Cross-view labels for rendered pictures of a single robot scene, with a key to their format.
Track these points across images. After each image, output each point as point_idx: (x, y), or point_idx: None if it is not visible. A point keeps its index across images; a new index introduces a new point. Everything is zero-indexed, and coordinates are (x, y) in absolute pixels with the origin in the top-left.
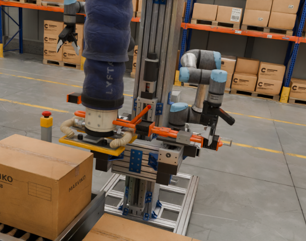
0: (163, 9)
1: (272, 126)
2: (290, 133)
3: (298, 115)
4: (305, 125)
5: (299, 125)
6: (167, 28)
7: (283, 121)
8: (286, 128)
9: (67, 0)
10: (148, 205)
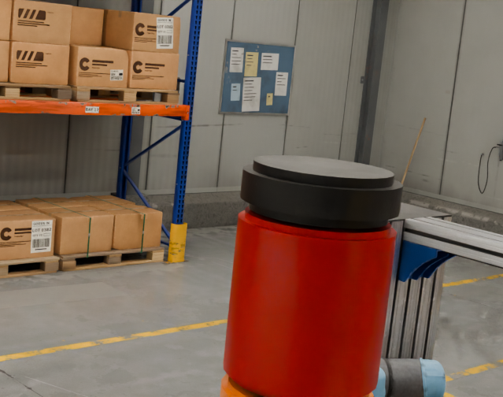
0: (416, 291)
1: (14, 384)
2: (74, 390)
3: (8, 319)
4: (65, 350)
5: (53, 352)
6: (422, 342)
7: (9, 354)
8: (45, 376)
9: (379, 387)
10: None
